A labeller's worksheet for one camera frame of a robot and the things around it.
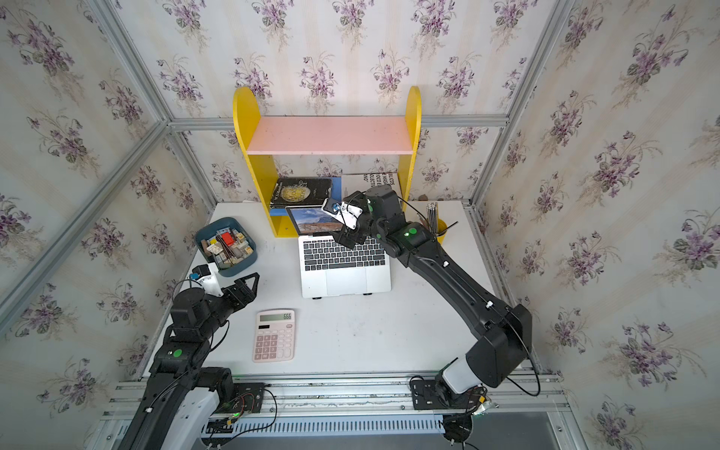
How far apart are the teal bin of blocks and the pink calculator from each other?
A: 23 centimetres

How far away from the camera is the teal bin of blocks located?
1002mm

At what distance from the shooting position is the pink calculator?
2.67 ft
